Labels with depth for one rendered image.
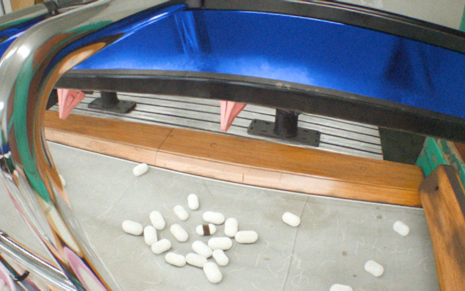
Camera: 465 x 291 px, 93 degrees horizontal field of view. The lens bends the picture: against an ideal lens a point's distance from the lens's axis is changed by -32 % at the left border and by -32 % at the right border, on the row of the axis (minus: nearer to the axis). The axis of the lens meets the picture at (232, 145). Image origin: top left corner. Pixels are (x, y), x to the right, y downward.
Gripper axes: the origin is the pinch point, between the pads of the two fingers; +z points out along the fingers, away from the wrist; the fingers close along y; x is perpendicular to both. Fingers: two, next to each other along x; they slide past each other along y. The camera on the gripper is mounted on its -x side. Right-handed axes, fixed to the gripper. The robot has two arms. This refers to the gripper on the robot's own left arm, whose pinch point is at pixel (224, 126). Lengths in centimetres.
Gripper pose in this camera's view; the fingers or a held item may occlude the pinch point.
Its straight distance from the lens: 50.6
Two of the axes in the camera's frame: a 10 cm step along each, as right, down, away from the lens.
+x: 1.6, 2.8, 9.5
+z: -2.2, 9.5, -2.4
